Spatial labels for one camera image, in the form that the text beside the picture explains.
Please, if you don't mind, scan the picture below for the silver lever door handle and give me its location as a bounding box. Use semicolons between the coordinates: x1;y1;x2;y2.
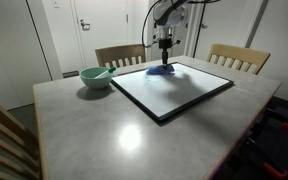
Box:
79;18;91;31

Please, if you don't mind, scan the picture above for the medium brown wooden chair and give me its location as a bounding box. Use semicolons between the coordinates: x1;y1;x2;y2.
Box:
0;92;42;180

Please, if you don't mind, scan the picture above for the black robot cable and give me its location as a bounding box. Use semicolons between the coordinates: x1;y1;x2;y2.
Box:
141;0;164;49

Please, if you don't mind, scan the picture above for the blue towel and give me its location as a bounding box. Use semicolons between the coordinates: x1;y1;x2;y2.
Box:
145;63;176;76

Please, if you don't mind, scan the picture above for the white door with lever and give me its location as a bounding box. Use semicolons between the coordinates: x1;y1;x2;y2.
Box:
71;0;132;73

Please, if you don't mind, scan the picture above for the white door with knob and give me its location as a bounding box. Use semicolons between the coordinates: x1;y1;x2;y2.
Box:
183;0;262;58

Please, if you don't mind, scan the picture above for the green white marker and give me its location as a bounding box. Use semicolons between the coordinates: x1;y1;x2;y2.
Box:
93;66;118;80

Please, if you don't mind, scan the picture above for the light beige wooden chair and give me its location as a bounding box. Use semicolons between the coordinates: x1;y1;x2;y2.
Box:
206;43;272;76

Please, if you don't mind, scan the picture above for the dark brown wooden chair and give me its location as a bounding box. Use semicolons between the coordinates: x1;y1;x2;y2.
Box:
94;43;148;70

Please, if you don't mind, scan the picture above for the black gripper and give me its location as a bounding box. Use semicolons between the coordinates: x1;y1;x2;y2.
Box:
158;38;174;70

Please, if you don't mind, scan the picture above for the black-framed whiteboard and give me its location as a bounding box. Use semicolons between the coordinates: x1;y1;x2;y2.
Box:
110;61;235;123

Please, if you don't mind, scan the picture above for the green bowl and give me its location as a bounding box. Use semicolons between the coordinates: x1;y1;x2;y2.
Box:
79;66;115;90

